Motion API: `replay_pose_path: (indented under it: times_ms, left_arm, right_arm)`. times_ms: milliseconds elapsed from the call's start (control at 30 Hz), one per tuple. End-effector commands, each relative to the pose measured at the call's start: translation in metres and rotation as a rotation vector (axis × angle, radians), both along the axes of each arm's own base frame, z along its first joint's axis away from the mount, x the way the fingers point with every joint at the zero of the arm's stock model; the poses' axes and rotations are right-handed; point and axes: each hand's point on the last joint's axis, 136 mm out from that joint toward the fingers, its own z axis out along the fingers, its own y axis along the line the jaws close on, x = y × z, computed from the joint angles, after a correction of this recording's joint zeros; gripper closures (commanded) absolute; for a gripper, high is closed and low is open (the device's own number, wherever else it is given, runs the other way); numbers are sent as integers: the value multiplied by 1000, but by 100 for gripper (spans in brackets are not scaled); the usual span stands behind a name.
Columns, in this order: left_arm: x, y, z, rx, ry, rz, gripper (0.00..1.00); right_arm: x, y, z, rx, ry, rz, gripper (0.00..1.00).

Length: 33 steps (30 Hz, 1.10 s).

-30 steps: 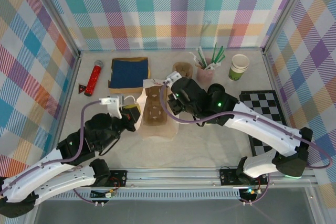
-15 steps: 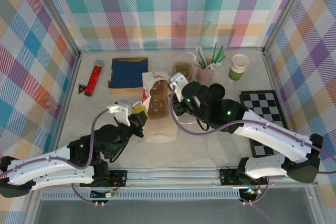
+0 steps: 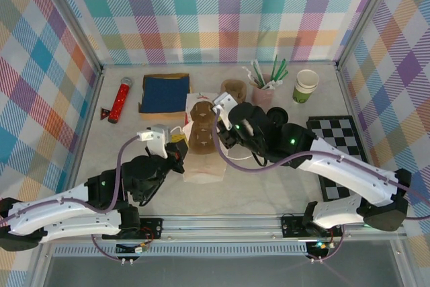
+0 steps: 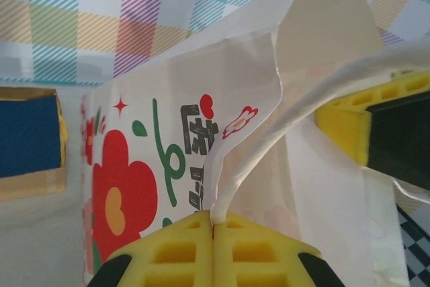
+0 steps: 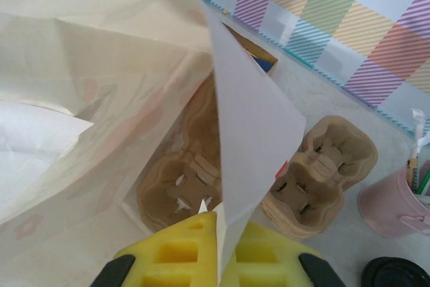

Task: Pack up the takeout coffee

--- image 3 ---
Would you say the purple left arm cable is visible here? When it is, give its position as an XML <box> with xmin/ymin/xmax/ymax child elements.
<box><xmin>0</xmin><ymin>134</ymin><xmax>144</xmax><ymax>261</ymax></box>

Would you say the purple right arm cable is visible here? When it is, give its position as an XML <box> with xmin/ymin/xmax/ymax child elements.
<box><xmin>210</xmin><ymin>107</ymin><xmax>430</xmax><ymax>224</ymax></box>

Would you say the blue napkin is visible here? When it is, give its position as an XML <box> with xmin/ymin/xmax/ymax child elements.
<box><xmin>140</xmin><ymin>75</ymin><xmax>191</xmax><ymax>115</ymax></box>

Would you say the brown pulp cup carrier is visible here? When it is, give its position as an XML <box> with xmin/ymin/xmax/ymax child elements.
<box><xmin>188</xmin><ymin>100</ymin><xmax>219</xmax><ymax>155</ymax></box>

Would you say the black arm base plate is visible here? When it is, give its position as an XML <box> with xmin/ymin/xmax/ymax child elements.
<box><xmin>280</xmin><ymin>212</ymin><xmax>344</xmax><ymax>239</ymax></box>
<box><xmin>102</xmin><ymin>218</ymin><xmax>164</xmax><ymax>241</ymax></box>

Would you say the pink straw holder cup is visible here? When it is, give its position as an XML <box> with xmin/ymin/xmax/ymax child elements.
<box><xmin>251</xmin><ymin>80</ymin><xmax>275</xmax><ymax>105</ymax></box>

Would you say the aluminium frame post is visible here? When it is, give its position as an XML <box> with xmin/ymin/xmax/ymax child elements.
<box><xmin>40</xmin><ymin>0</ymin><xmax>105</xmax><ymax>73</ymax></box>
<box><xmin>335</xmin><ymin>0</ymin><xmax>402</xmax><ymax>71</ymax></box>

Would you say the stack of green paper cups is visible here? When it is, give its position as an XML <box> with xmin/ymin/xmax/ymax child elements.
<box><xmin>292</xmin><ymin>69</ymin><xmax>320</xmax><ymax>105</ymax></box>

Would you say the red glitter toy microphone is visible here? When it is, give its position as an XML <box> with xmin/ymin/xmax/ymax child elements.
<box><xmin>107</xmin><ymin>77</ymin><xmax>132</xmax><ymax>124</ymax></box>

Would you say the white flower print paper bag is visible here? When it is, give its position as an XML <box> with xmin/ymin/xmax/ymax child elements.
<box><xmin>170</xmin><ymin>91</ymin><xmax>253</xmax><ymax>184</ymax></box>

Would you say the black silver chessboard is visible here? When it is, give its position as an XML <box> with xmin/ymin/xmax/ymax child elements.
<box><xmin>307</xmin><ymin>115</ymin><xmax>370</xmax><ymax>201</ymax></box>

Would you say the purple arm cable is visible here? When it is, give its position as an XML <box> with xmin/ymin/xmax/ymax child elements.
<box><xmin>210</xmin><ymin>107</ymin><xmax>430</xmax><ymax>224</ymax></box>
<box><xmin>0</xmin><ymin>134</ymin><xmax>144</xmax><ymax>261</ymax></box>

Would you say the grey slotted cable duct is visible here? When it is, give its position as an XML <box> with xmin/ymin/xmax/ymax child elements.
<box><xmin>53</xmin><ymin>245</ymin><xmax>310</xmax><ymax>258</ymax></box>

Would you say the aluminium mounting rail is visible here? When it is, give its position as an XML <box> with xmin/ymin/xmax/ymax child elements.
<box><xmin>36</xmin><ymin>214</ymin><xmax>407</xmax><ymax>244</ymax></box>

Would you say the aluminium frame cross rail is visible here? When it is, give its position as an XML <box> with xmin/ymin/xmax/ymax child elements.
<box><xmin>100</xmin><ymin>60</ymin><xmax>339</xmax><ymax>69</ymax></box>

